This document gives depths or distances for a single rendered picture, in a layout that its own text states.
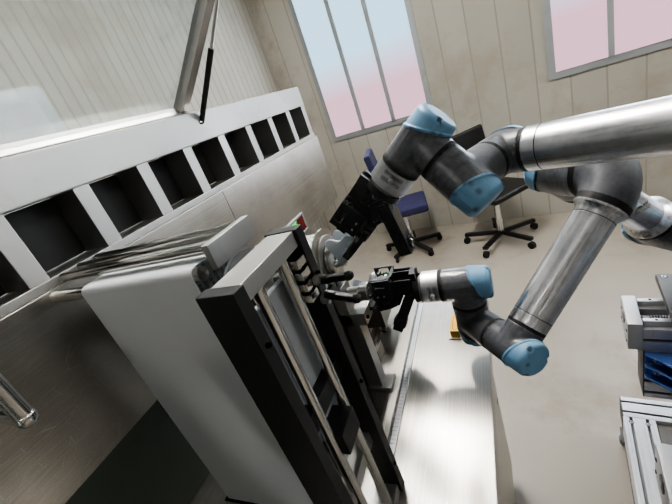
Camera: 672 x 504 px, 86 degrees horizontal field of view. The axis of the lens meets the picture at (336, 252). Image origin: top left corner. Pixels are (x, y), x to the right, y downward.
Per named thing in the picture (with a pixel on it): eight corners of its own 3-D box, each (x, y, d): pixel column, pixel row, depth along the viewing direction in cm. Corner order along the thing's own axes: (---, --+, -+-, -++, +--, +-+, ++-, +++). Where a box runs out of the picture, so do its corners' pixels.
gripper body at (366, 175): (338, 210, 76) (368, 164, 69) (371, 233, 77) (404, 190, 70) (326, 225, 70) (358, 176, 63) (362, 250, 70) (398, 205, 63)
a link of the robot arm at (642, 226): (696, 261, 92) (562, 188, 71) (635, 245, 106) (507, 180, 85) (722, 218, 90) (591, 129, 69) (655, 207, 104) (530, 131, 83)
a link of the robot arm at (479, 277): (496, 308, 76) (489, 274, 73) (443, 312, 81) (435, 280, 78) (494, 287, 83) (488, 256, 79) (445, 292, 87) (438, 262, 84)
